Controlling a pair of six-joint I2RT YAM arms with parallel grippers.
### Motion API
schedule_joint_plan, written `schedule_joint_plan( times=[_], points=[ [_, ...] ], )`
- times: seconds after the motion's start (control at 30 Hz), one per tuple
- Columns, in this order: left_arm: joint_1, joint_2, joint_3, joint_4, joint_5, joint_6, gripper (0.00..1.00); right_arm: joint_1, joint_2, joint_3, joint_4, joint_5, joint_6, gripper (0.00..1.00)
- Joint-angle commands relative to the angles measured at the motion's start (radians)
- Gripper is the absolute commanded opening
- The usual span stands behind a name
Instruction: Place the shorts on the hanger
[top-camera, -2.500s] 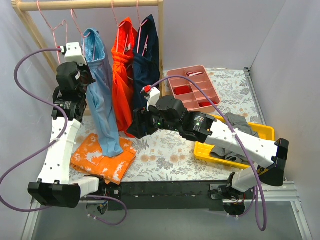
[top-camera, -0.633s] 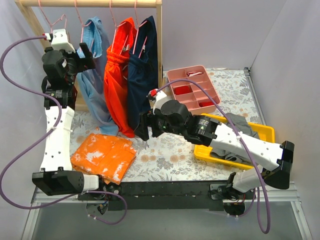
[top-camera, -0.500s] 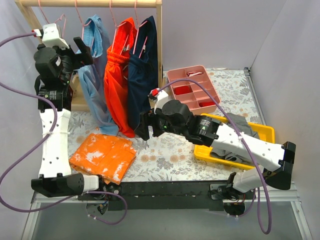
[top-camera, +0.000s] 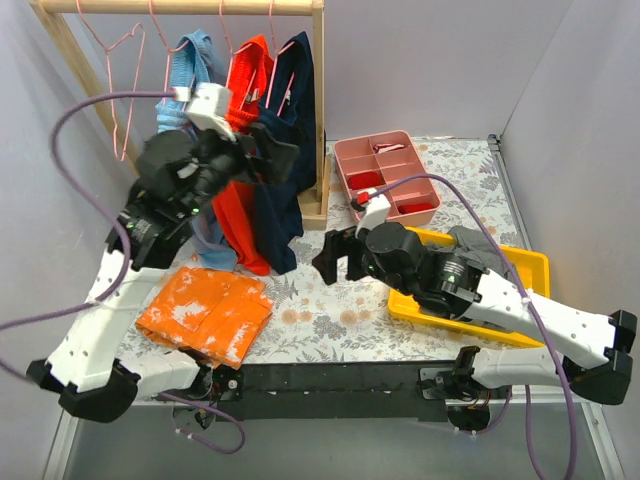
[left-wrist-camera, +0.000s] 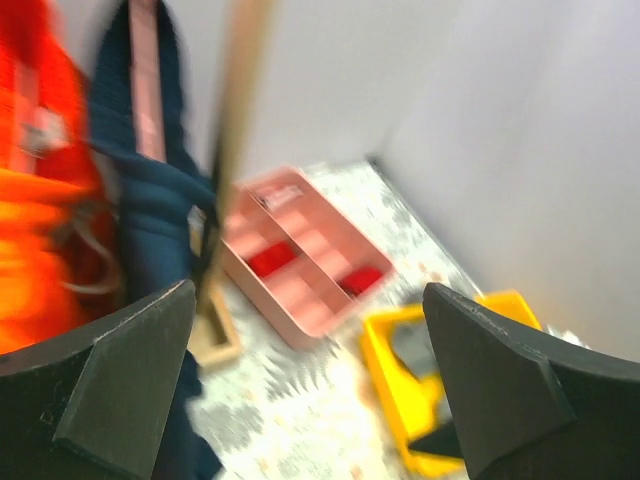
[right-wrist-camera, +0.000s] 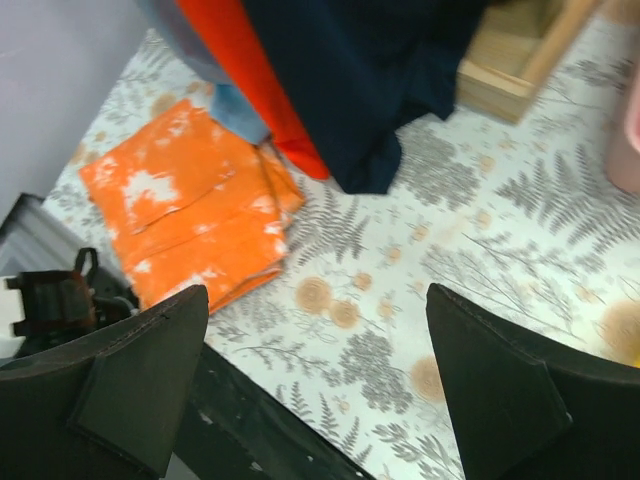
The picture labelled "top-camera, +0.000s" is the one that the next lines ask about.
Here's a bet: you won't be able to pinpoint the orange white folded cloth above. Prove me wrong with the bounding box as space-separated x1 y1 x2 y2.
136 267 273 370

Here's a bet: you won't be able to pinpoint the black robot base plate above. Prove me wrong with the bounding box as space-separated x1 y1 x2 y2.
154 360 516 434

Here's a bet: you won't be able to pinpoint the wooden clothes rack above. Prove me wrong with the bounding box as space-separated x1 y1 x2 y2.
30 1 330 230

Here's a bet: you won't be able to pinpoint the red white cloth in organizer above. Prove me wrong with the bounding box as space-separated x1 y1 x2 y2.
372 143 406 154

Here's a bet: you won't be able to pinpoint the pink divided organizer box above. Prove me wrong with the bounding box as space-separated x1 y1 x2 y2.
334 130 441 227

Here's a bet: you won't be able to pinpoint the light blue shorts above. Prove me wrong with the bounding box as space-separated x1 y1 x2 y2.
154 28 239 272

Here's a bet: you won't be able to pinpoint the pink hanger with orange shorts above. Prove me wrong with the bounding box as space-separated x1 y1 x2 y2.
218 0 257 104

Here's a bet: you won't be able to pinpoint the grey shorts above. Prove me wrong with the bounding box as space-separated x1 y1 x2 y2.
441 226 515 282

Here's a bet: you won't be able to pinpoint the orange hanging shorts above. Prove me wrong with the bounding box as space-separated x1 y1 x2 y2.
213 35 273 276

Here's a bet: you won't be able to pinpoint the pink hanger with navy shorts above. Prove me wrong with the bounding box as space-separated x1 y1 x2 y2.
264 0 296 114

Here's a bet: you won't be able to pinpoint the aluminium frame rail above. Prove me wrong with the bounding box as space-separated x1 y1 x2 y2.
42 362 626 480

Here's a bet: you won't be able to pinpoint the navy blue hanging shorts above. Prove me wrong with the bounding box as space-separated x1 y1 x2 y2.
252 32 316 275

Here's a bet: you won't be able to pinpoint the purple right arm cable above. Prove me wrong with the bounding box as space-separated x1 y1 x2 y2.
369 173 579 480

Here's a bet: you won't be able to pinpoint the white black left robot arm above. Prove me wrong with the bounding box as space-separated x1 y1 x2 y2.
26 123 300 423

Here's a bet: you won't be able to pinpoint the pink wire hanger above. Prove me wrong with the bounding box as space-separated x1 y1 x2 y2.
74 0 147 162
148 0 194 91

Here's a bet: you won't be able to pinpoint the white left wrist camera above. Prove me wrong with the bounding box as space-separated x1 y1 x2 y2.
172 82 235 142

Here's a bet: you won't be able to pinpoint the red cloth front compartment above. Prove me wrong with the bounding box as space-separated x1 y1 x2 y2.
397 202 434 215

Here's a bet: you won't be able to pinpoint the pink wire hanger on rack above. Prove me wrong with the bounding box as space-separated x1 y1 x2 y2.
74 0 147 162

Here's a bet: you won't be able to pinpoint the yellow plastic tray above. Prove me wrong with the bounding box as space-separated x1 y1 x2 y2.
387 245 551 348

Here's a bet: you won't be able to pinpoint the floral table mat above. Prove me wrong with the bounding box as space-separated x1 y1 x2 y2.
94 138 556 366

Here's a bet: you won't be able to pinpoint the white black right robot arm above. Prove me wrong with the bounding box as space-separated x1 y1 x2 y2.
312 222 637 405

